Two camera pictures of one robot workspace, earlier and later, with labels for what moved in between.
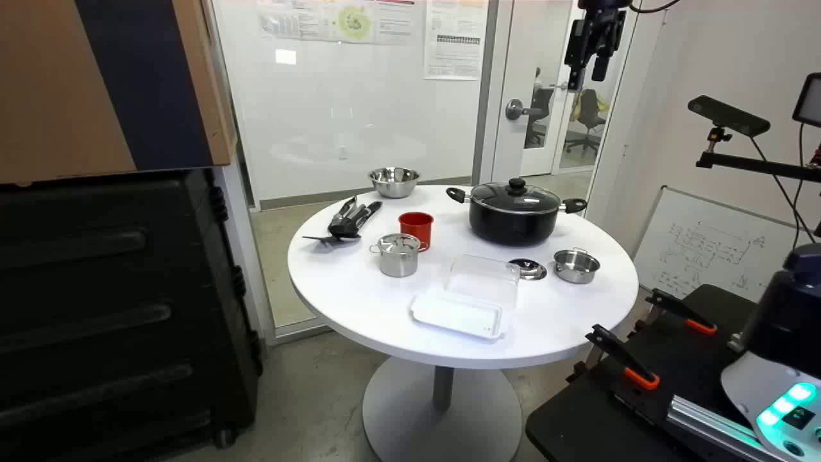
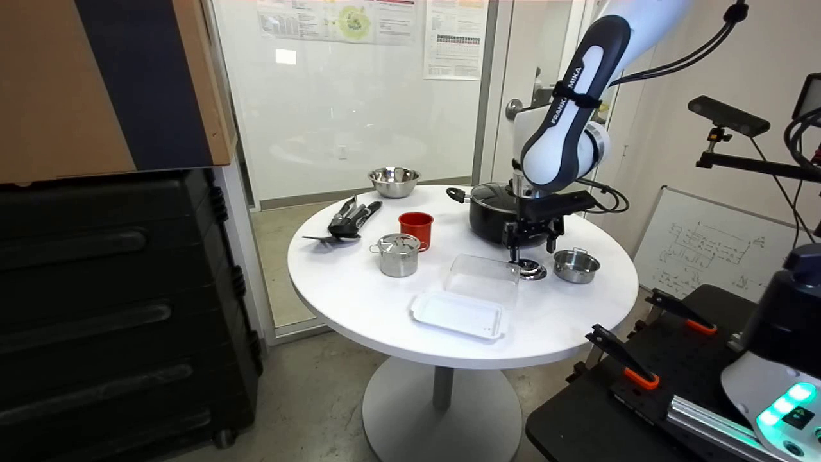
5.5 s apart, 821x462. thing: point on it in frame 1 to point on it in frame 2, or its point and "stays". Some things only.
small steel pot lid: (527, 268) stays
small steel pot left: (395, 254) stays
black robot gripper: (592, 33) to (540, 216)
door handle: (515, 110) stays
